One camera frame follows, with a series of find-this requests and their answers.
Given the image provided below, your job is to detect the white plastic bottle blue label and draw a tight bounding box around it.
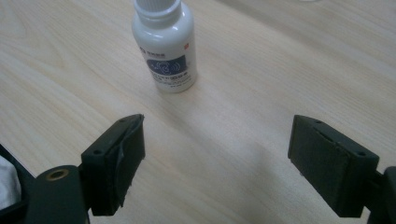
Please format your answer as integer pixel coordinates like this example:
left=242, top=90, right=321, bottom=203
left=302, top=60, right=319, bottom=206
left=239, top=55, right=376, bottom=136
left=131, top=0, right=198, bottom=94

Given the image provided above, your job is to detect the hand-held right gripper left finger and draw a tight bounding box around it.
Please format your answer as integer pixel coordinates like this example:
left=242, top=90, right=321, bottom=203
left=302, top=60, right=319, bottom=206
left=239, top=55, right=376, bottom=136
left=80, top=113, right=147, bottom=217

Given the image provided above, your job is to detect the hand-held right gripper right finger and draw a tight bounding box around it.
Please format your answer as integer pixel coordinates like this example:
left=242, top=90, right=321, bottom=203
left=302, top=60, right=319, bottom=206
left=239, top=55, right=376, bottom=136
left=287, top=114, right=381, bottom=218

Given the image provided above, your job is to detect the white cloth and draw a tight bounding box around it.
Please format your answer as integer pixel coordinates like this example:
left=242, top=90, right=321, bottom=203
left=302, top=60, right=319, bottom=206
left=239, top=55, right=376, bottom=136
left=0, top=154, right=22, bottom=211

